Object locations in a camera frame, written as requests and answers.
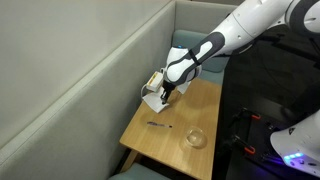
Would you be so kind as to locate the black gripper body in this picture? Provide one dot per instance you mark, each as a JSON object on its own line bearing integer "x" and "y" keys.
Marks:
{"x": 168, "y": 88}

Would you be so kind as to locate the white cloth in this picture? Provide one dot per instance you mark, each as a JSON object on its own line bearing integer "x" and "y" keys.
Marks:
{"x": 154, "y": 101}

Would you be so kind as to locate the black pen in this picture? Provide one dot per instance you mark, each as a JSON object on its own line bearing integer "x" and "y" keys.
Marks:
{"x": 160, "y": 125}

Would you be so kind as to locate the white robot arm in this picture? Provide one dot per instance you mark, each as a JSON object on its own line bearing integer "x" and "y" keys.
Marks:
{"x": 249, "y": 20}

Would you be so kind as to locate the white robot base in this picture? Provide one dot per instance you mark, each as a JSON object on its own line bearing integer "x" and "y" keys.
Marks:
{"x": 299, "y": 145}

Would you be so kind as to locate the white power strip box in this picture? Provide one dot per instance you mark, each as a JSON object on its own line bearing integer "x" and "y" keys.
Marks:
{"x": 155, "y": 81}

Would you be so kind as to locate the teal upholstered chair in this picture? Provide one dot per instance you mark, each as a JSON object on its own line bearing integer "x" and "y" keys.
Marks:
{"x": 184, "y": 69}

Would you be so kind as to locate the clear glass bowl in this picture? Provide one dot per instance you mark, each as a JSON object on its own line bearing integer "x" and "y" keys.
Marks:
{"x": 195, "y": 137}

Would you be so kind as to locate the teal seat near camera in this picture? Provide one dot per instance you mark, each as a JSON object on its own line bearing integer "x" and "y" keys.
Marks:
{"x": 138, "y": 172}

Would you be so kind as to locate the orange handled clamp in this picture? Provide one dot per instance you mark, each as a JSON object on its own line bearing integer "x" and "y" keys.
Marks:
{"x": 245, "y": 113}
{"x": 243, "y": 144}

